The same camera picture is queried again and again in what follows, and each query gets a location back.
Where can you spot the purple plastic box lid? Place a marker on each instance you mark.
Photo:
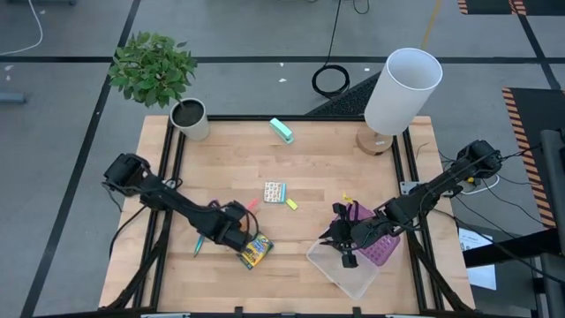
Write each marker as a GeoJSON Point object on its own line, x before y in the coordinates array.
{"type": "Point", "coordinates": [384, 249]}

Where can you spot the grey floor bar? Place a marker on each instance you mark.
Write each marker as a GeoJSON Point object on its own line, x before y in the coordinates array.
{"type": "Point", "coordinates": [12, 98]}

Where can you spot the black ribbed floor mat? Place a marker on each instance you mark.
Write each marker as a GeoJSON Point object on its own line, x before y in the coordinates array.
{"type": "Point", "coordinates": [348, 103]}

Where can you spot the black aluminium table frame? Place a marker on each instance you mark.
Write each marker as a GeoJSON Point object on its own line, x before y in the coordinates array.
{"type": "Point", "coordinates": [247, 118]}

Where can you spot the white shade wooden base lamp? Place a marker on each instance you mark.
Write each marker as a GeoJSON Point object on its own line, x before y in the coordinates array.
{"type": "Point", "coordinates": [397, 97]}

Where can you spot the yellow crayon box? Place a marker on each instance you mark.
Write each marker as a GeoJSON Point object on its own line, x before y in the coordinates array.
{"type": "Point", "coordinates": [258, 252]}

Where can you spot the black beam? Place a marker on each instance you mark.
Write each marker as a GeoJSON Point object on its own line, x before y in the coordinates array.
{"type": "Point", "coordinates": [507, 252]}

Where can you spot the mint green stapler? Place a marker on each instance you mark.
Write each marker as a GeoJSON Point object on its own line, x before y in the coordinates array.
{"type": "Point", "coordinates": [281, 130]}

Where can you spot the green plant in white pot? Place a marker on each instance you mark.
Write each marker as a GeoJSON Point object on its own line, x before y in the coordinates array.
{"type": "Point", "coordinates": [150, 70]}

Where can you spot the clear plastic storage box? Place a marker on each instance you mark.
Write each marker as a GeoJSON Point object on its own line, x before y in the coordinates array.
{"type": "Point", "coordinates": [340, 278]}

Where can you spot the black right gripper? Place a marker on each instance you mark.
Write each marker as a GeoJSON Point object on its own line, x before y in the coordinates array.
{"type": "Point", "coordinates": [357, 232]}

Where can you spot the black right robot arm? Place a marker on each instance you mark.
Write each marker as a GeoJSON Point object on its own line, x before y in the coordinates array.
{"type": "Point", "coordinates": [441, 183]}

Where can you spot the small patterned card pack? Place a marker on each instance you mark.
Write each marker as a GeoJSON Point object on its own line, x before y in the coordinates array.
{"type": "Point", "coordinates": [273, 192]}

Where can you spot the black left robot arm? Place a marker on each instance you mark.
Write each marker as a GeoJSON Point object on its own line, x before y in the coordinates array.
{"type": "Point", "coordinates": [176, 203]}

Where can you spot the pink pencil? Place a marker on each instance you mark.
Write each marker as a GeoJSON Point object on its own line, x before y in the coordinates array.
{"type": "Point", "coordinates": [253, 204]}

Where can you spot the yellow eraser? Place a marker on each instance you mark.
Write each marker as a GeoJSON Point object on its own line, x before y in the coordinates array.
{"type": "Point", "coordinates": [291, 204]}

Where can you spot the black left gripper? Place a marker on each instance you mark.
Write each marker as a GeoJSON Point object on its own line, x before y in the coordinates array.
{"type": "Point", "coordinates": [229, 229]}

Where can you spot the black hazard-striped floor mat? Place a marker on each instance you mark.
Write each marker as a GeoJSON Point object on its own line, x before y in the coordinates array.
{"type": "Point", "coordinates": [538, 115]}
{"type": "Point", "coordinates": [485, 5]}
{"type": "Point", "coordinates": [543, 6]}

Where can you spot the grey post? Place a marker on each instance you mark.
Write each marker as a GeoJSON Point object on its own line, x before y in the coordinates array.
{"type": "Point", "coordinates": [554, 199]}

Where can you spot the white paper sheet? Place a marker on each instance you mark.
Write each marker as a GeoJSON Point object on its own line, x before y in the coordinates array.
{"type": "Point", "coordinates": [483, 276]}

